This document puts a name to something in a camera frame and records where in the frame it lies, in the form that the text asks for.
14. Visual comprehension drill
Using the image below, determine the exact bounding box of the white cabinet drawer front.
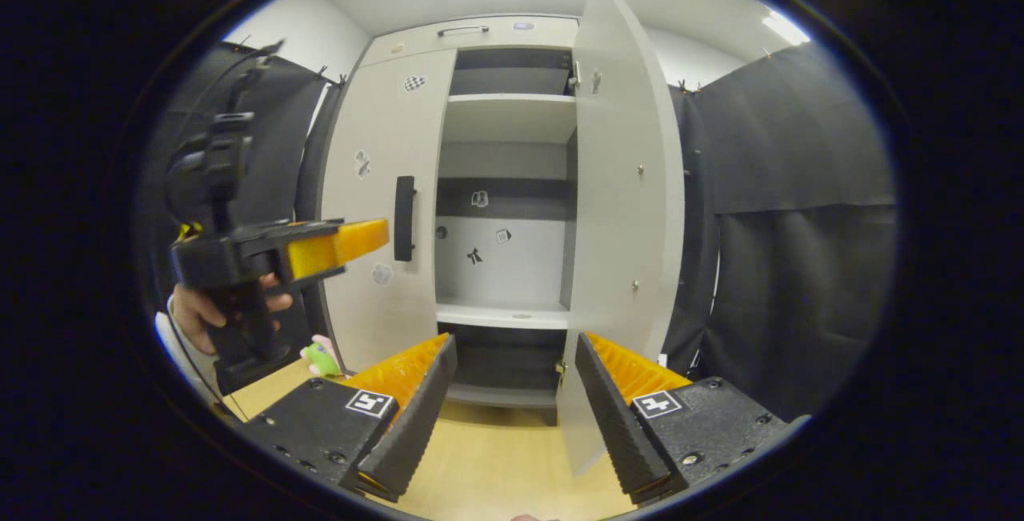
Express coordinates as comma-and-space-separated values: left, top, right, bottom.
358, 17, 580, 67

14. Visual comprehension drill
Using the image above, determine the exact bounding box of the white double-door shoe cabinet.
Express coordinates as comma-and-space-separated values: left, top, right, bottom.
316, 15, 687, 475

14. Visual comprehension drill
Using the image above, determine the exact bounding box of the small ceiling light panel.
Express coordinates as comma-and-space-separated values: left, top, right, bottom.
760, 9, 810, 46

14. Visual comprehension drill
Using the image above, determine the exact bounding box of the black cabinet door handle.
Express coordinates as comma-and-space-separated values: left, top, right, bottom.
394, 176, 417, 262

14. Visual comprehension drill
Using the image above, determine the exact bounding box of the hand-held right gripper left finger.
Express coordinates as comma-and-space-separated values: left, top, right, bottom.
238, 332, 458, 503

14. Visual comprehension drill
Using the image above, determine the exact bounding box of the white shoe cabinet door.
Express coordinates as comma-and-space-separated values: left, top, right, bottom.
320, 49, 458, 374
556, 0, 687, 475

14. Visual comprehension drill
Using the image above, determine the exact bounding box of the black backdrop cloth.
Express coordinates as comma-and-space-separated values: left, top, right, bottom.
144, 39, 901, 422

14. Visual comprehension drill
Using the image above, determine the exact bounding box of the green plush toy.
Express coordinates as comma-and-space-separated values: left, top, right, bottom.
300, 335, 343, 379

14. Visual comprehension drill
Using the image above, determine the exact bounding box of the white cabinet shelf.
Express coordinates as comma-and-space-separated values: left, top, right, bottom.
436, 301, 570, 330
442, 94, 578, 144

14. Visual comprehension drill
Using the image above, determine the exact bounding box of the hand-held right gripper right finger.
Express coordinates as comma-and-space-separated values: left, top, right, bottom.
574, 332, 810, 506

